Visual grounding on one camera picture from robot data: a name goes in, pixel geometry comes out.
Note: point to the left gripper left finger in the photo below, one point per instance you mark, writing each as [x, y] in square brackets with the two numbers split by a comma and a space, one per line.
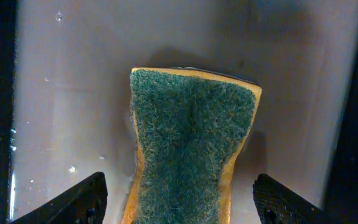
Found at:
[84, 203]

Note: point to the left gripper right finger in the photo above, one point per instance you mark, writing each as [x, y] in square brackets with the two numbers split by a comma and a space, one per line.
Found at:
[277, 204]

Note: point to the yellow green scrub sponge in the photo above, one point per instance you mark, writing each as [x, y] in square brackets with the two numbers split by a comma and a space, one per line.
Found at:
[190, 126]

